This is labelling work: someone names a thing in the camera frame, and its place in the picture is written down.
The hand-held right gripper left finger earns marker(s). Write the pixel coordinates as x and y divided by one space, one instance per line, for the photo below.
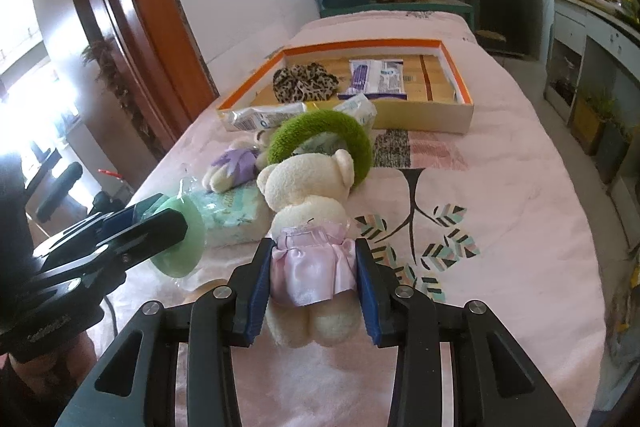
252 302

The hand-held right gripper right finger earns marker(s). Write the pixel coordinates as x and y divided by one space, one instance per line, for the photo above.
371 302

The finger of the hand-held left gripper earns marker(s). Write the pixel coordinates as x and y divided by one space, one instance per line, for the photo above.
122 219
155 229

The light green round sponge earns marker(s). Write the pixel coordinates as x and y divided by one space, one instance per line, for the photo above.
187 254

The green floral tissue pack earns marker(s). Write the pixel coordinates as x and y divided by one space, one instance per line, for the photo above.
235 219

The cream teddy bear pink dress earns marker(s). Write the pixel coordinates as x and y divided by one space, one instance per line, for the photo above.
300 187

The clear tissue packet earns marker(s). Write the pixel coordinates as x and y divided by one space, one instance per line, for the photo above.
260 117
357 109

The cardboard box orange rim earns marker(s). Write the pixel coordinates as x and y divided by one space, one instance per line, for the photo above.
420 117

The person's left hand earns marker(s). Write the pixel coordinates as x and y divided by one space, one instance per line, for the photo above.
75 357

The black padded armrest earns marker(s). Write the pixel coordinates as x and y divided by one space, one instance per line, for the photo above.
57 192

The small bear purple dress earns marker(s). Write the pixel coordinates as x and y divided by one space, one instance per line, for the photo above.
232 164

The dried plant bundle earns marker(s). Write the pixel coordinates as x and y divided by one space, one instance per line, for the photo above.
117 92

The crumpled clear tissue packet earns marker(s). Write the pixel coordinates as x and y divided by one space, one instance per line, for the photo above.
357 109

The leopard print scrunchie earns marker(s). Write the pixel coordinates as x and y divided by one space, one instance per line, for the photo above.
300 82

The purple white wipes packet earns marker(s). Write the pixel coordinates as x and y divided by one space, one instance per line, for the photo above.
372 77

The potted plants in crate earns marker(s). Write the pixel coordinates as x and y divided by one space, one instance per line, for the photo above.
590 122

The green low table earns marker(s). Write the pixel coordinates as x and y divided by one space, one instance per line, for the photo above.
400 8

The grey kitchen counter cabinet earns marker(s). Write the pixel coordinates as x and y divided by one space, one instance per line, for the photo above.
600 27

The brown wooden door frame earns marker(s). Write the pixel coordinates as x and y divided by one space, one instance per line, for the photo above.
140 7

